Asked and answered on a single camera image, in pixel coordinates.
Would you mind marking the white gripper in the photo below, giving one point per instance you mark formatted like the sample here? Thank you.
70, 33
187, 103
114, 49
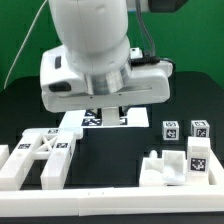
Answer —
145, 84

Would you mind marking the white chair seat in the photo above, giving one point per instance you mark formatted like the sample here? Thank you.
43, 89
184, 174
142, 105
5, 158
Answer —
170, 170

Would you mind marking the white part at left edge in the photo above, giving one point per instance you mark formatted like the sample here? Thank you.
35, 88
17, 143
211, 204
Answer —
4, 154

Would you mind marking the white tagged cube left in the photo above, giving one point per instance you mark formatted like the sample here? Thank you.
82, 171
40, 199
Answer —
170, 130

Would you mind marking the white tagged cube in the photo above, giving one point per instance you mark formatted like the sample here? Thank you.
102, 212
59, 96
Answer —
200, 128
170, 130

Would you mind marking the white tagged cube right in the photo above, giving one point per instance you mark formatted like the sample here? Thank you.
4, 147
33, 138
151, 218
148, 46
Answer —
200, 128

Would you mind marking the white U-shaped obstacle fence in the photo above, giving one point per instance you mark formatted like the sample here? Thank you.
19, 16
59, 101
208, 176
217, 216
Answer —
117, 201

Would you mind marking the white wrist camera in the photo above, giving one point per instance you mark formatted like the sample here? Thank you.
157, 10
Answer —
56, 77

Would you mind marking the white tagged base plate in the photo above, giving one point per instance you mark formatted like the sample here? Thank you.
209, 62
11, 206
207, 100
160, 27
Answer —
80, 120

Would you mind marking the white chair back frame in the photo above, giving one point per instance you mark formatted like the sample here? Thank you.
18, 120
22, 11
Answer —
54, 145

